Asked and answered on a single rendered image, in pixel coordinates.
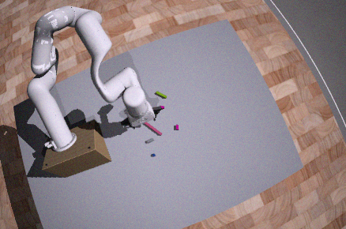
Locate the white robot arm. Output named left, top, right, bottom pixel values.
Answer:
left=27, top=6, right=149, bottom=152

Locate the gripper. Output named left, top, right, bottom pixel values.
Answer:
left=121, top=101, right=162, bottom=129

